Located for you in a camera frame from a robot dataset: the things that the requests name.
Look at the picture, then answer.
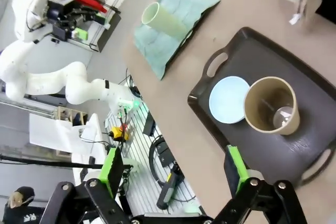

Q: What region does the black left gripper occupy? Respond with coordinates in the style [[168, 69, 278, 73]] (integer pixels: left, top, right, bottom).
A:
[[46, 0, 107, 42]]

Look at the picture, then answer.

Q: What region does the green-padded black right gripper left finger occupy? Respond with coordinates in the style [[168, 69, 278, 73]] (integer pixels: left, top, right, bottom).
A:
[[41, 146, 133, 224]]

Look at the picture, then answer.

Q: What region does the green-padded black right gripper right finger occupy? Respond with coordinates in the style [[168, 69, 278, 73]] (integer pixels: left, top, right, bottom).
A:
[[214, 144, 308, 224]]

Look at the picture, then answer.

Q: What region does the teal quilted fabric mat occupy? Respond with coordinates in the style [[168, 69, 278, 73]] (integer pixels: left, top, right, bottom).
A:
[[133, 0, 221, 81]]

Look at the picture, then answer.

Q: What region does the pale green plastic cup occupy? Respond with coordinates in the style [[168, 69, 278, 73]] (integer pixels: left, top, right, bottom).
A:
[[141, 2, 188, 38]]

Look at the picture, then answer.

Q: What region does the dark brown plastic serving tray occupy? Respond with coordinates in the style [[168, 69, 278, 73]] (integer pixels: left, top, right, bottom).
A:
[[187, 26, 336, 190]]

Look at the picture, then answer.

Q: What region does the yellow emergency stop button box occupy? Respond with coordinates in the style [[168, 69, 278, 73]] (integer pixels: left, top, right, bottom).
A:
[[109, 126, 130, 141]]

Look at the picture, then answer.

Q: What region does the long black pole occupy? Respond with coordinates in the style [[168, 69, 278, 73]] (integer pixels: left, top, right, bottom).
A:
[[0, 154, 133, 170]]

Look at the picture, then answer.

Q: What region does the small flat black box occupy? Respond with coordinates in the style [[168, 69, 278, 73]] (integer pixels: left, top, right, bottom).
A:
[[143, 115, 156, 136]]

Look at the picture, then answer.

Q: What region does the black device with yellow label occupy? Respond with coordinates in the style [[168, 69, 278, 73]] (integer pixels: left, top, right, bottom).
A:
[[156, 165, 185, 210]]

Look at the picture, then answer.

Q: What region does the white paper sheets stack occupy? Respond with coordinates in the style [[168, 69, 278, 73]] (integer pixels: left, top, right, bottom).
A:
[[28, 112, 104, 158]]

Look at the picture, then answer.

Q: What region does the brown plastic cup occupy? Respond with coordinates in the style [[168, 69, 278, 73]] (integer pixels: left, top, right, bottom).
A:
[[243, 76, 300, 136]]

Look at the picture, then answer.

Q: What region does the small wooden shelf box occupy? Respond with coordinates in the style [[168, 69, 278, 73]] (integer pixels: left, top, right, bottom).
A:
[[55, 106, 89, 128]]

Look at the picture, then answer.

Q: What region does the white ceramic bowl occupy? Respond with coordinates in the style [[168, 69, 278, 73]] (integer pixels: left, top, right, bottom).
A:
[[208, 76, 250, 124]]

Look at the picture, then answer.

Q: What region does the metal spoon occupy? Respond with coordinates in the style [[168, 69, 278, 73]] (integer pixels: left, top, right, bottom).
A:
[[261, 99, 293, 128]]

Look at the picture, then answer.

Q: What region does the bystander's dark-haired head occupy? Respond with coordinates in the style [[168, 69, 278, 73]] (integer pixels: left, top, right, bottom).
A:
[[4, 186, 47, 224]]

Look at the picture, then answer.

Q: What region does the metal frame cart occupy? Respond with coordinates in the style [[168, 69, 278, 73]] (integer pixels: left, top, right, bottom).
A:
[[70, 0, 123, 53]]

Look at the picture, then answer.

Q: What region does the coiled black cable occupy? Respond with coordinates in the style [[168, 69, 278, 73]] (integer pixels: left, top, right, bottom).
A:
[[148, 134, 184, 184]]

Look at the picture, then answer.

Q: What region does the black cable bundle at arm base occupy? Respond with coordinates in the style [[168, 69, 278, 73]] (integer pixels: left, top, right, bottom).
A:
[[125, 68, 143, 98]]

